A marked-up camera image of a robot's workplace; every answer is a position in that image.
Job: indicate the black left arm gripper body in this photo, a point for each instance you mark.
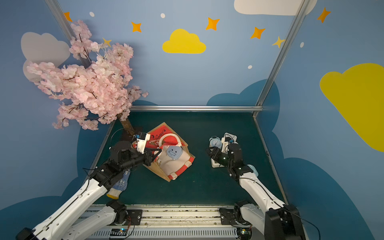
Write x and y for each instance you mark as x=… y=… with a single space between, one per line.
x=148 y=157

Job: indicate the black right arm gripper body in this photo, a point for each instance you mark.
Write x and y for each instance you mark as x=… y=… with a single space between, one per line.
x=213 y=153

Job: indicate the white box clock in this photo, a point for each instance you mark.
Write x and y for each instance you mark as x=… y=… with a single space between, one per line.
x=226 y=140

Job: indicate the white rectangular digital clock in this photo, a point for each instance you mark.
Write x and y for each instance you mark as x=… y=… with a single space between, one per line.
x=214 y=164

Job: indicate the blue twin bell alarm clock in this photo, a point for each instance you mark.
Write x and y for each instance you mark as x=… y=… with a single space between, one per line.
x=215 y=142

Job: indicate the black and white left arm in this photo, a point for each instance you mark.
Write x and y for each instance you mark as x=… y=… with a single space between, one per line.
x=61 y=224

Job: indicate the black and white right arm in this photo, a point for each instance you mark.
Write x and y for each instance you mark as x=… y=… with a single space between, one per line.
x=268 y=214

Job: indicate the light blue plastic spoon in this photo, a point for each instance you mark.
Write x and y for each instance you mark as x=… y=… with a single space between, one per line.
x=254 y=170

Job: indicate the brown artificial tree trunk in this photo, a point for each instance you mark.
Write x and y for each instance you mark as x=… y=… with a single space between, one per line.
x=127 y=126

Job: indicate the pink cherry blossom foliage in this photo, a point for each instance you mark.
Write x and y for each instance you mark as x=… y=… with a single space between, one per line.
x=100 y=93

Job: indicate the small green circuit board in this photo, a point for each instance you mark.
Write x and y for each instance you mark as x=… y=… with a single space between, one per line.
x=119 y=233

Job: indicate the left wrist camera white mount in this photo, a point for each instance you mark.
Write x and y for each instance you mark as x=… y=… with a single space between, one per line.
x=141 y=140

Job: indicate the dark metal tree base plate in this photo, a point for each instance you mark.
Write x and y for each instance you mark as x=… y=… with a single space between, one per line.
x=126 y=137

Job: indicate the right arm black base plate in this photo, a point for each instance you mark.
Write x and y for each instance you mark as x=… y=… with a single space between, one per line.
x=227 y=217

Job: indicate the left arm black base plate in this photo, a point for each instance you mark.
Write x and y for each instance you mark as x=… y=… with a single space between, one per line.
x=132 y=217

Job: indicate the horizontal aluminium frame rail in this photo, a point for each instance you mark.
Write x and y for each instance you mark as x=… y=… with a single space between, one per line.
x=236 y=109

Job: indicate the front aluminium mounting rail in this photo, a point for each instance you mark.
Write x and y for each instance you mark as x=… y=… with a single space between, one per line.
x=184 y=215

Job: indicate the left aluminium frame post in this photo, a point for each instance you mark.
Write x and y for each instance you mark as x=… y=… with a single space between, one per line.
x=61 y=18

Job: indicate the aluminium frame post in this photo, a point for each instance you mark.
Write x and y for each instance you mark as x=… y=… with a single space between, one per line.
x=61 y=18
x=290 y=37

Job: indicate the right aluminium frame post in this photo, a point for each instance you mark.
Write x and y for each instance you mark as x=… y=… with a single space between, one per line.
x=290 y=37

